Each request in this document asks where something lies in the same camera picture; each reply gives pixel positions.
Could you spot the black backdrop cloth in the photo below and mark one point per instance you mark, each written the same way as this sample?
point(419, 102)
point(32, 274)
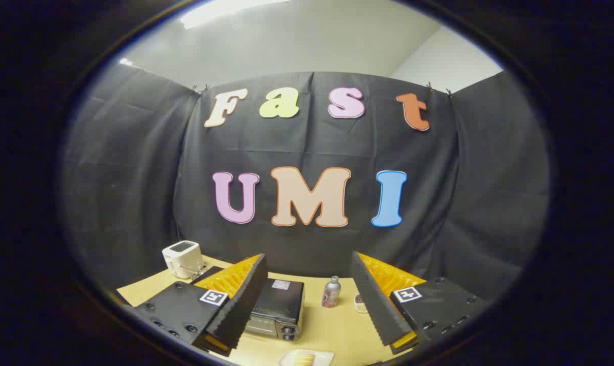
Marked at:
point(134, 178)

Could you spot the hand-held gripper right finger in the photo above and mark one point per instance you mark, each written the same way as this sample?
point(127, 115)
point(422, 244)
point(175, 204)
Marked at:
point(375, 305)

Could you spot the golden bread roll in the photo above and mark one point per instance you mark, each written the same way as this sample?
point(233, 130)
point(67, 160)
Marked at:
point(304, 360)

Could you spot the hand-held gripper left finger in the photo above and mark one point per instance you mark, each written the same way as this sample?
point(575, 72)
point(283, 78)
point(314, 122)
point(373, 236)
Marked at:
point(238, 305)

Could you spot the white divided condiment dish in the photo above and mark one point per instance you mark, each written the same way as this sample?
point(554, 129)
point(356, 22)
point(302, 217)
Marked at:
point(360, 303)

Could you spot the white square plate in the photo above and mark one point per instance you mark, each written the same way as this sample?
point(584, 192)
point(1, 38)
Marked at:
point(325, 357)

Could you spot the black toaster oven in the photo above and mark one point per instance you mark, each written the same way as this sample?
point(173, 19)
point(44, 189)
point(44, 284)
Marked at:
point(281, 305)

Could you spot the silver bottle with red label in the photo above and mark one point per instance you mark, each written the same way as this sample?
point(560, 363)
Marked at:
point(331, 294)

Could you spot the white pop-up toaster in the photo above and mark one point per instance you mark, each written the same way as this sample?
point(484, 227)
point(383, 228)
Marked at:
point(181, 256)

